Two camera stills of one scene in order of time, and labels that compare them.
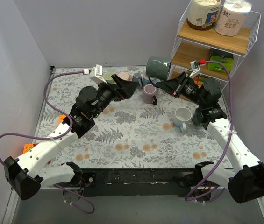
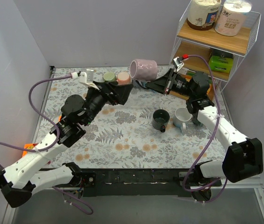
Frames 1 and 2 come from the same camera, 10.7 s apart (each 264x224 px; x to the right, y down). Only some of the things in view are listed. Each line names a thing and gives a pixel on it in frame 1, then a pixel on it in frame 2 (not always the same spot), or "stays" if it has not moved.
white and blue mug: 182,115 stays
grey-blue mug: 197,118 stays
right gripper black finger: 173,86 to 160,83
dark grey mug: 157,67 to 160,118
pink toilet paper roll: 231,19 stays
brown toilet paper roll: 203,14 stays
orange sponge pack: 27,147 stays
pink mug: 125,76 stays
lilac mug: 148,94 to 143,69
